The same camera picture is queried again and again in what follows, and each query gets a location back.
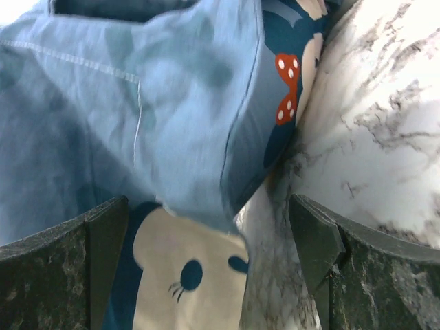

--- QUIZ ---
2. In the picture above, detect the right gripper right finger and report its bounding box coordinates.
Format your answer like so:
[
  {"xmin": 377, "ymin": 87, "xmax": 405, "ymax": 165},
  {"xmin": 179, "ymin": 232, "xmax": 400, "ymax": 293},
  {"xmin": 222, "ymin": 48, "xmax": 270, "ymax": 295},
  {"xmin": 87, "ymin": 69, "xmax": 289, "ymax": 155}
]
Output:
[{"xmin": 289, "ymin": 195, "xmax": 439, "ymax": 329}]

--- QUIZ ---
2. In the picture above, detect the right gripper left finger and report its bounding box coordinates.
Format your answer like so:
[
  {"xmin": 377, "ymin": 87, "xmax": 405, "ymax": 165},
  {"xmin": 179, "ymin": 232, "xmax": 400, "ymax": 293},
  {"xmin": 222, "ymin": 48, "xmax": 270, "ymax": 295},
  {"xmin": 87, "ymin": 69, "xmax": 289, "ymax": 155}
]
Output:
[{"xmin": 1, "ymin": 197, "xmax": 129, "ymax": 329}]

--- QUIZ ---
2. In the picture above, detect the blue lettered pillowcase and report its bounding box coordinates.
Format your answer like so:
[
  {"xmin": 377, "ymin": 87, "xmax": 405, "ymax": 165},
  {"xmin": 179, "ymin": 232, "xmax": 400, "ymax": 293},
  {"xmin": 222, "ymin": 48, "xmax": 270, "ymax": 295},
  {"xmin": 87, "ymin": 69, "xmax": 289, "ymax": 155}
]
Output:
[{"xmin": 1, "ymin": 1, "xmax": 341, "ymax": 329}]

